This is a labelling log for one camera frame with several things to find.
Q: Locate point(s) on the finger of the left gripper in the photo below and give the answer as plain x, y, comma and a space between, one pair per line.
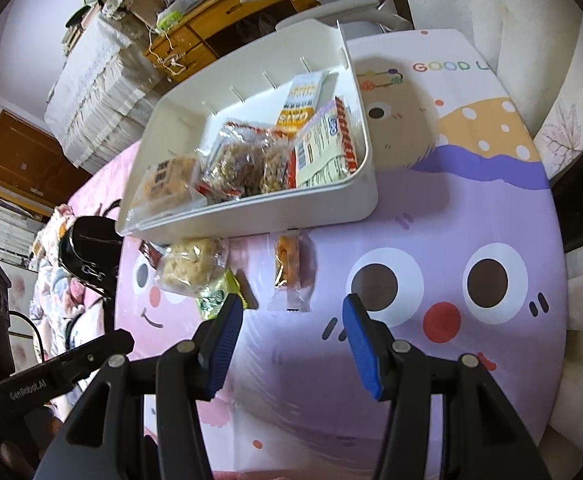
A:
81, 362

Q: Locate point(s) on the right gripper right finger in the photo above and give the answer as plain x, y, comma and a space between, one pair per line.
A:
370, 344

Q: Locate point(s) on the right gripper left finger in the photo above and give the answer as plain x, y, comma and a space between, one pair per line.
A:
216, 340

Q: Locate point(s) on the dark red candy packet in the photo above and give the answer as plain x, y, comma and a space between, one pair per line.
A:
153, 254

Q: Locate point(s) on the orange dried fruit packet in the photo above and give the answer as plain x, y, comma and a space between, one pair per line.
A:
293, 272

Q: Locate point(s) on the rice cracker clear pack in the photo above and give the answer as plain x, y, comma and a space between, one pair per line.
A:
233, 168

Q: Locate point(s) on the orange oats snack bar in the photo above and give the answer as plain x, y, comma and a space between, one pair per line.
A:
300, 104

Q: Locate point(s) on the crab roe noodle snack bag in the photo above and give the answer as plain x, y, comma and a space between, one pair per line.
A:
169, 187

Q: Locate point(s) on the mixed nuts clear packet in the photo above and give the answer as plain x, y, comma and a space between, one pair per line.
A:
276, 164

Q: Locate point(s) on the green snack packet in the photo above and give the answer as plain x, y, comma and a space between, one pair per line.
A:
211, 298

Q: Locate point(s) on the patterned pillow bedding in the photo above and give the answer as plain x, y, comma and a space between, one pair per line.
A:
58, 296

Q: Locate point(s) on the rice cracker pack upper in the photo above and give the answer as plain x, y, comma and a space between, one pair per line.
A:
192, 264

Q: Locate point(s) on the black leather handbag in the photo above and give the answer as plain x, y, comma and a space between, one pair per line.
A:
90, 250

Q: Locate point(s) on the cartoon printed play mat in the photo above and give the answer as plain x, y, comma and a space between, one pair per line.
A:
462, 254

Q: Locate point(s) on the white plastic storage bin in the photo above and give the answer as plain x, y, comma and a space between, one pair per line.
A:
252, 84

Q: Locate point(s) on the wooden door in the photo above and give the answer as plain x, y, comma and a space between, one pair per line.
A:
33, 165

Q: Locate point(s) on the lace covered furniture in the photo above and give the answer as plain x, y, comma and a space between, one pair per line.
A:
105, 94

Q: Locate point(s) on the wooden desk with drawers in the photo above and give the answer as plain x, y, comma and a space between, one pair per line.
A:
213, 29

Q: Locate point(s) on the green tissue pack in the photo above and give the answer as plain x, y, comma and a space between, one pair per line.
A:
168, 19

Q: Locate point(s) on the white floral curtain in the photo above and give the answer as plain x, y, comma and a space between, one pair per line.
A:
536, 49

